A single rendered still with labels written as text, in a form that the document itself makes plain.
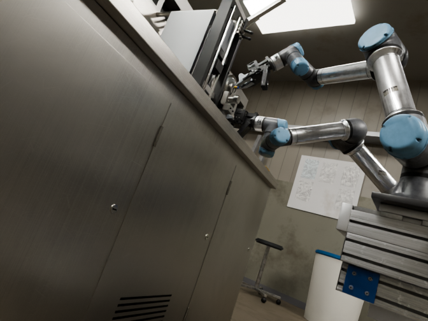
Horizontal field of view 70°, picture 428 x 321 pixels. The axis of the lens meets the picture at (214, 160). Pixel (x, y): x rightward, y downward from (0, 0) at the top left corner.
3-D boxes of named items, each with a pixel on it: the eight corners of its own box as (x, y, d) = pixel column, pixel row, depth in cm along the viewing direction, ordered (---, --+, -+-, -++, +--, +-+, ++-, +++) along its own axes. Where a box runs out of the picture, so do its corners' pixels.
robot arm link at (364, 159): (414, 219, 142) (335, 129, 144) (391, 219, 156) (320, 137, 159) (430, 202, 144) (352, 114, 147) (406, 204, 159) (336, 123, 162)
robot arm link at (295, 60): (317, 71, 144) (308, 60, 151) (303, 58, 137) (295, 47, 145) (304, 84, 147) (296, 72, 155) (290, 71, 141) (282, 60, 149)
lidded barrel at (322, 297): (362, 337, 338) (377, 271, 354) (353, 343, 291) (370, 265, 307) (307, 313, 376) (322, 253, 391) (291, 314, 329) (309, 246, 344)
